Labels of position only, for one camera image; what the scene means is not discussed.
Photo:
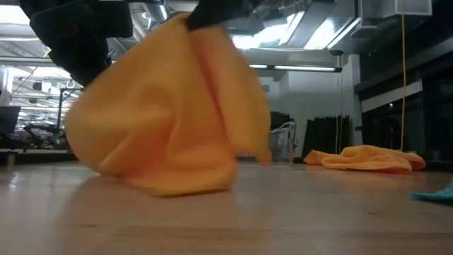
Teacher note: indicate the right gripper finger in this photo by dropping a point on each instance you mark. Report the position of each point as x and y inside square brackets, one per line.
[205, 19]

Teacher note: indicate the orange microfiber towel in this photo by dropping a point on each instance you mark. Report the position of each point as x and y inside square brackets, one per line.
[371, 159]
[159, 124]

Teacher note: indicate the black background robot arm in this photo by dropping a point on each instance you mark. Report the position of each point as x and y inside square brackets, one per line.
[39, 129]

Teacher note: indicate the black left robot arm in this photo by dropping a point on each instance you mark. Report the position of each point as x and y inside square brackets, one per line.
[106, 17]

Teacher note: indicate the teal microfiber towel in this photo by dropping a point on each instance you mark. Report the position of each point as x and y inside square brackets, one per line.
[439, 195]

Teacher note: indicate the black background monitor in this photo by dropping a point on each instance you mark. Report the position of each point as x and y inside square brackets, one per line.
[8, 120]

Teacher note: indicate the long ceiling light bar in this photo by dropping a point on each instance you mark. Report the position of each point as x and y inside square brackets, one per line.
[304, 68]

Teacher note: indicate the background work table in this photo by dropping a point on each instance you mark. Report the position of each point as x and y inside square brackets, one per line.
[35, 156]

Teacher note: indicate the clear plastic bin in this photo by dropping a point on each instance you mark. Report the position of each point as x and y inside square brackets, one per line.
[285, 141]

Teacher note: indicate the black curtain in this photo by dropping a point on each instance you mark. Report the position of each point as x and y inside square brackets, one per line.
[325, 134]

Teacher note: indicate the silver ceiling duct pipe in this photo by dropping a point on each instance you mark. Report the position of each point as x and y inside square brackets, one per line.
[157, 10]

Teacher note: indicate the black background gantry frame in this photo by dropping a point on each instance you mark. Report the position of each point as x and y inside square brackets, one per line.
[61, 106]

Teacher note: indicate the black ceiling camera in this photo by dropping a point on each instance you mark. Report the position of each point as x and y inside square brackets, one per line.
[336, 52]

